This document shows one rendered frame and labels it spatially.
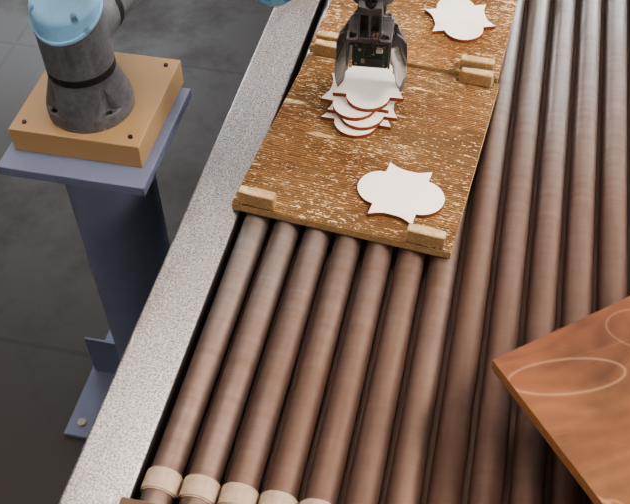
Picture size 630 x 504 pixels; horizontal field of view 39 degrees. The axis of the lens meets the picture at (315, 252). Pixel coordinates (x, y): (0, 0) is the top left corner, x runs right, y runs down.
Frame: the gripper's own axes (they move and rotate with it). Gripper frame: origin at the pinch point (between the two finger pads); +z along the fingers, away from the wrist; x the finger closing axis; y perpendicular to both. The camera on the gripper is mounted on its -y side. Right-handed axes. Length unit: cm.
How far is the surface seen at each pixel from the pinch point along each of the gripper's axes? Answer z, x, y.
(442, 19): 2.5, 11.3, -23.4
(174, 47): 97, -80, -130
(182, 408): 5, -18, 64
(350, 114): 0.8, -2.4, 7.8
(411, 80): 3.4, 6.9, -5.6
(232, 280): 5.0, -15.7, 42.1
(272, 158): 3.4, -14.0, 17.4
